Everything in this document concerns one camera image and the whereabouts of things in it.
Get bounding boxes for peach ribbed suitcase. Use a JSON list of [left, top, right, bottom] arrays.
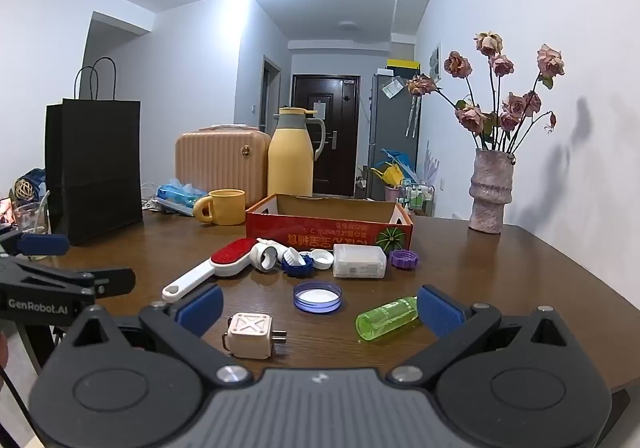
[[175, 125, 273, 209]]

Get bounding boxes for white plastic box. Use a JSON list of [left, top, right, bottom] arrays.
[[332, 244, 388, 279]]

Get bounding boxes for yellow mug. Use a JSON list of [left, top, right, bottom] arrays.
[[193, 189, 246, 227]]

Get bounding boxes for blue tissue packet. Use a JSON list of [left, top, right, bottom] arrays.
[[155, 178, 209, 218]]

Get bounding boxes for blue notched cap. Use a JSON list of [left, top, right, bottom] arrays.
[[281, 250, 316, 279]]

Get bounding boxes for pink ceramic vase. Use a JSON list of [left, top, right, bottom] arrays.
[[468, 148, 516, 234]]

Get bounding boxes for translucent blue lid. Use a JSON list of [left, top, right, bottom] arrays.
[[293, 281, 345, 315]]

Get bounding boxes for black monitor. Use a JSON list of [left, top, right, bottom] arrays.
[[45, 56, 145, 247]]

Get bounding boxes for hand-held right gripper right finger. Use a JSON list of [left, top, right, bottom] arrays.
[[387, 284, 581, 390]]

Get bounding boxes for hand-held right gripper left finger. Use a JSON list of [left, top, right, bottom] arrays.
[[60, 284, 256, 391]]

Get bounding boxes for white charger cube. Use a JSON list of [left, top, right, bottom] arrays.
[[222, 312, 287, 359]]

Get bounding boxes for metal utility cart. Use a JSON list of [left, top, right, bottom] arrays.
[[399, 180, 436, 217]]

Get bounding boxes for grey fridge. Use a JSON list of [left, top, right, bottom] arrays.
[[367, 72, 421, 201]]

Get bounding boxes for purple notched cap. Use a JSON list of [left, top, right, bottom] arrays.
[[390, 249, 420, 271]]

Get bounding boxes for white nasal spray bottle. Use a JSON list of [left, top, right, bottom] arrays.
[[250, 238, 284, 273]]

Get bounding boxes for red cardboard box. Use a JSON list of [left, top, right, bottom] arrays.
[[245, 193, 415, 253]]

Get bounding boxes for woven rattan ball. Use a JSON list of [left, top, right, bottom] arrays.
[[12, 179, 36, 203]]

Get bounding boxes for framed wall panel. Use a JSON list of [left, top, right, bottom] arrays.
[[428, 42, 443, 84]]

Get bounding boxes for clear glass cup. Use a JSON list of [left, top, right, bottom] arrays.
[[12, 200, 51, 235]]

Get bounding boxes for red lint brush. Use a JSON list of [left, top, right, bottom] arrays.
[[161, 238, 260, 303]]

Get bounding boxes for white cable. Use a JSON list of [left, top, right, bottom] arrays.
[[141, 183, 164, 214]]

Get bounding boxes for green spray bottle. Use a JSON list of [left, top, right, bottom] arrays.
[[355, 296, 422, 342]]

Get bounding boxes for dark brown door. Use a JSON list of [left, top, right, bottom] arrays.
[[292, 74, 361, 197]]

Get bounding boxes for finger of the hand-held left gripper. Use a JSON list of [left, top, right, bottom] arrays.
[[72, 268, 136, 299], [0, 228, 70, 257]]

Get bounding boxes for yellow thermos jug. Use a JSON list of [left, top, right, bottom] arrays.
[[267, 106, 327, 199]]

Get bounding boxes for yellow watering can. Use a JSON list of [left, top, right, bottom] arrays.
[[370, 163, 405, 189]]

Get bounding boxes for dried pink roses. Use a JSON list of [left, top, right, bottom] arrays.
[[406, 31, 566, 153]]

